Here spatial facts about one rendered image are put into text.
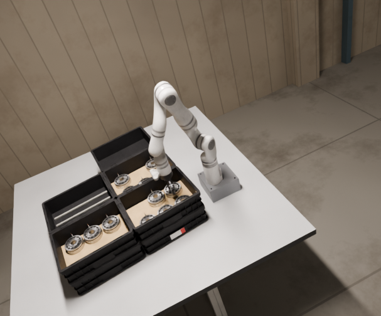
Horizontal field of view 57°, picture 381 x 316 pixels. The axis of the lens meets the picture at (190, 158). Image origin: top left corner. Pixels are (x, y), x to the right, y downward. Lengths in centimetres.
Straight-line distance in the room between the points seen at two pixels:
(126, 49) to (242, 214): 210
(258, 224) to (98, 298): 91
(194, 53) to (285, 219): 226
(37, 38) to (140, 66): 94
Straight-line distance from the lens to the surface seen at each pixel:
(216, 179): 205
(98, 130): 375
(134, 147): 255
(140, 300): 186
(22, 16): 336
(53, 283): 217
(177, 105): 163
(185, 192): 203
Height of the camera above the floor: 221
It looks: 37 degrees down
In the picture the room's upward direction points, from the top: 18 degrees counter-clockwise
